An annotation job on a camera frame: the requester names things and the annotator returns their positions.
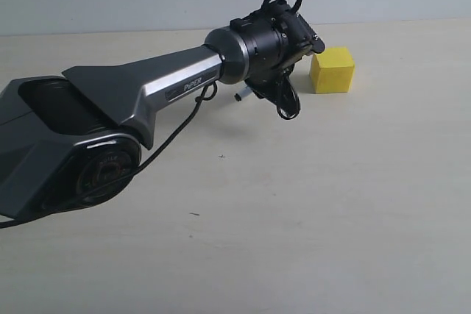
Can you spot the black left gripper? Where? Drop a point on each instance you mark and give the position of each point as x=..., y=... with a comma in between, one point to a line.
x=276, y=87

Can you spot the black and white whiteboard marker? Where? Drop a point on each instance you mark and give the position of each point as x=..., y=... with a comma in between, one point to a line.
x=243, y=93

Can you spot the yellow foam cube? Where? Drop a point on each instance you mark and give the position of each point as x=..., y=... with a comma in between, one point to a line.
x=332, y=71

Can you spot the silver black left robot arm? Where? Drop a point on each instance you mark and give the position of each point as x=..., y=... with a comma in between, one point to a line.
x=74, y=141

